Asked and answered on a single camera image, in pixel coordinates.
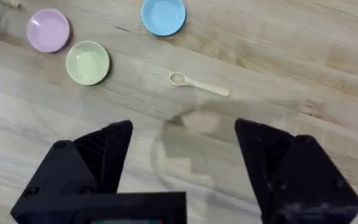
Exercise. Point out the pale wooden spoon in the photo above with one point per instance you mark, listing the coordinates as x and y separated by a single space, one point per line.
194 82

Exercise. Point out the blue plate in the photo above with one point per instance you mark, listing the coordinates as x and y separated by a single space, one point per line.
163 16

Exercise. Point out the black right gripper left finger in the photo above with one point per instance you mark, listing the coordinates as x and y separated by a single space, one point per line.
82 168

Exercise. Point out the green plate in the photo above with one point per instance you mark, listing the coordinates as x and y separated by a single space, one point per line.
87 63

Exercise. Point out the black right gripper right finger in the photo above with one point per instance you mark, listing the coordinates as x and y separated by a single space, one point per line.
297 180

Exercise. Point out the pink plate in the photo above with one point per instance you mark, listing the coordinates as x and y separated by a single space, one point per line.
48 30

